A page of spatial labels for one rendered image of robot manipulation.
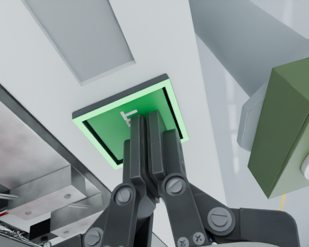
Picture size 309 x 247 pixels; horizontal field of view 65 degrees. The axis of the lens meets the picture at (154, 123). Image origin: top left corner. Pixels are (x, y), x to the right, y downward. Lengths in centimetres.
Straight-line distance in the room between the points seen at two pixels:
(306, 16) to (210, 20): 98
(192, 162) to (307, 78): 23
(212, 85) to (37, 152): 133
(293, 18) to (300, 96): 124
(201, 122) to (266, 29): 45
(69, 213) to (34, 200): 8
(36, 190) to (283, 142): 35
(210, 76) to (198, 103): 133
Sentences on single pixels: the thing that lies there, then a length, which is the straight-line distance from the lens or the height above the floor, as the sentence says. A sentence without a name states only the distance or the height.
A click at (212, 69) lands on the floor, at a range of 145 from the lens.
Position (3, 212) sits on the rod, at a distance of 35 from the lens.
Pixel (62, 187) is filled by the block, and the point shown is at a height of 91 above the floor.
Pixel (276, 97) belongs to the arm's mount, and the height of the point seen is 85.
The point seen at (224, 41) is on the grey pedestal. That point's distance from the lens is 64.
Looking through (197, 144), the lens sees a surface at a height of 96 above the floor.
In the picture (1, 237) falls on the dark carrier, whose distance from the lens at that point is 41.
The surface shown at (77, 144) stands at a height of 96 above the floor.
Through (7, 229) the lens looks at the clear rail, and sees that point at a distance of 39.
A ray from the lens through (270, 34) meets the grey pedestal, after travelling 58.
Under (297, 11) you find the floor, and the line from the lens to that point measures 158.
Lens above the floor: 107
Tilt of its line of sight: 43 degrees down
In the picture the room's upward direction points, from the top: 160 degrees clockwise
